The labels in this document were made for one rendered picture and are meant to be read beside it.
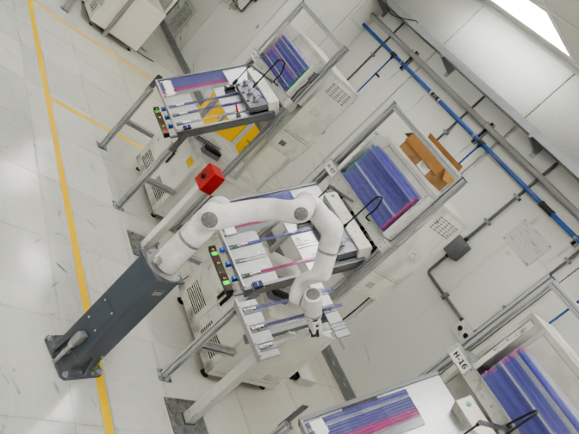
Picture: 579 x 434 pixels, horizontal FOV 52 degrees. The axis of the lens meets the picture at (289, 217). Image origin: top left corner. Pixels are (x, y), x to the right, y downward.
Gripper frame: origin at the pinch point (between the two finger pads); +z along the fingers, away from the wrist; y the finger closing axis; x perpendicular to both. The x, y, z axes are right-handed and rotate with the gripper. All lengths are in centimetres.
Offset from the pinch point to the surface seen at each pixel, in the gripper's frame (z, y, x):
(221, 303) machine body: 55, 72, 30
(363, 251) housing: 9, 41, -49
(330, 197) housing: 8, 85, -49
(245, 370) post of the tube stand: 26.7, 8.0, 34.0
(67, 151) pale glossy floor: 31, 225, 94
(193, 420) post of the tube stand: 57, 8, 67
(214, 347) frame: 41, 36, 44
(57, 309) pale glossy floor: 6, 69, 114
